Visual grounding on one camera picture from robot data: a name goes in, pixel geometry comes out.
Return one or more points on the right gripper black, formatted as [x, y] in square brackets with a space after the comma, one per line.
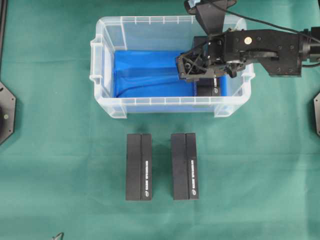
[280, 52]

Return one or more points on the black box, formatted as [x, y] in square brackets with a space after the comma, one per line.
[138, 186]
[184, 166]
[208, 87]

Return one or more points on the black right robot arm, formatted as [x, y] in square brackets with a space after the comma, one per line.
[311, 42]

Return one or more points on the blue liner in case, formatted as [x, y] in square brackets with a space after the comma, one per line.
[148, 74]

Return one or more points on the clear plastic storage case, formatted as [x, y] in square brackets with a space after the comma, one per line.
[161, 34]

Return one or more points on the green table cloth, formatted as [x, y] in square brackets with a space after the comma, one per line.
[64, 167]

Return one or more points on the small grey object at edge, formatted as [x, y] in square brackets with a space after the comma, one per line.
[59, 236]

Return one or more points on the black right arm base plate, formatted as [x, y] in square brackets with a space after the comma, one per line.
[313, 114]

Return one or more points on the black frame rail left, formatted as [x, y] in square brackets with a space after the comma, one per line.
[3, 15]

